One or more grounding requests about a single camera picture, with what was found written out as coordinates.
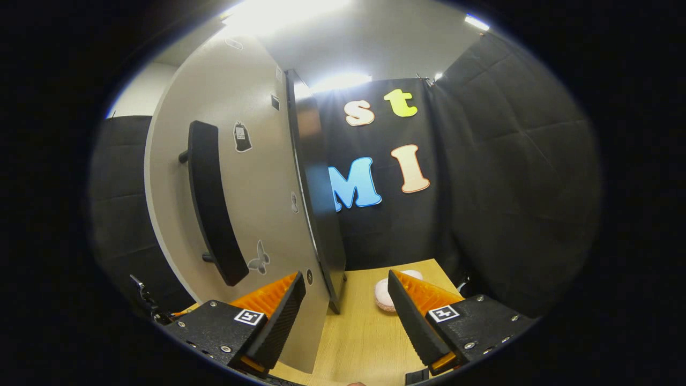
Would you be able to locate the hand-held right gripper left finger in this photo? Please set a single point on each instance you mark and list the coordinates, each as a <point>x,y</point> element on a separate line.
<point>281,319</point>

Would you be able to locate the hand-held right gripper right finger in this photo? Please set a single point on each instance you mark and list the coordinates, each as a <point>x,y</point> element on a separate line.
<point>410,321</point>

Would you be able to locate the white cabinet door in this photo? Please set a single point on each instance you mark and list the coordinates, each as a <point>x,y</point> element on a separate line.
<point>257,177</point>

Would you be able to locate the pink plush toy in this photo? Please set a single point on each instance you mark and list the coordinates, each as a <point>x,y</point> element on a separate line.
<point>383,295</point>

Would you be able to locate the black backdrop cloth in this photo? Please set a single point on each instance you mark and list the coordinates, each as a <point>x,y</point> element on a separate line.
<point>509,187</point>

